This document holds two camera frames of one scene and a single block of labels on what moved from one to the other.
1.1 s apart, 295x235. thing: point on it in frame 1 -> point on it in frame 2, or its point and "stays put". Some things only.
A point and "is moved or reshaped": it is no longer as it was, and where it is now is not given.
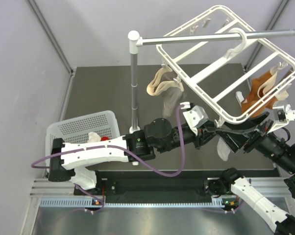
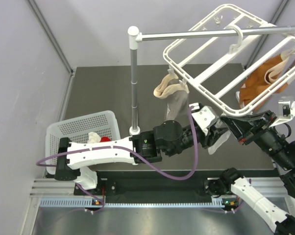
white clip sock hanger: (226, 66) is moved or reshaped
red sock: (103, 138) stays put
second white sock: (93, 137) stays put
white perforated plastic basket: (76, 130) stays put
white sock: (223, 150) -> (211, 149)
